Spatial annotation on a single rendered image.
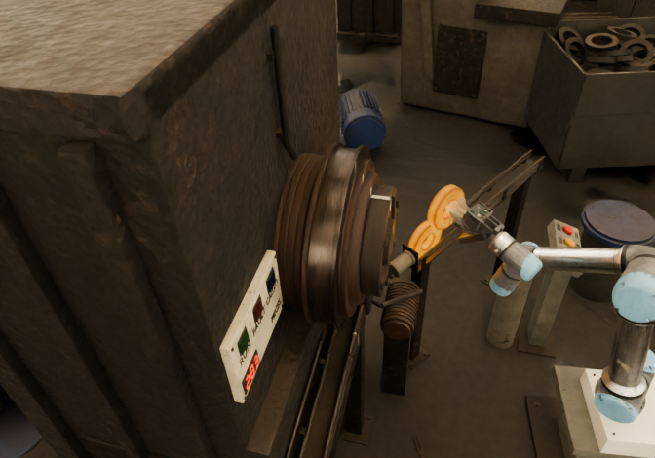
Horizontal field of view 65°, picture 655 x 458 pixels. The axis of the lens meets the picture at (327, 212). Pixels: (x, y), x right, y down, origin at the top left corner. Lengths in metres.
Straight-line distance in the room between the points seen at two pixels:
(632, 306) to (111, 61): 1.32
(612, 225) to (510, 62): 1.61
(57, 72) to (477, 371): 2.10
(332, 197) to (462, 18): 2.84
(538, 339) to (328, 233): 1.62
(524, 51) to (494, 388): 2.28
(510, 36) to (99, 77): 3.33
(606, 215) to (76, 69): 2.37
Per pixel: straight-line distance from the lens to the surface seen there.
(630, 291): 1.53
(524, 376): 2.49
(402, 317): 1.90
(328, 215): 1.11
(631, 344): 1.66
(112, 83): 0.65
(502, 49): 3.84
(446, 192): 1.71
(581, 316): 2.80
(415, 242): 1.86
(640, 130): 3.57
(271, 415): 1.31
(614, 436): 2.00
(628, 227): 2.67
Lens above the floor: 2.01
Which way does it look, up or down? 40 degrees down
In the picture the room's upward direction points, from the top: 3 degrees counter-clockwise
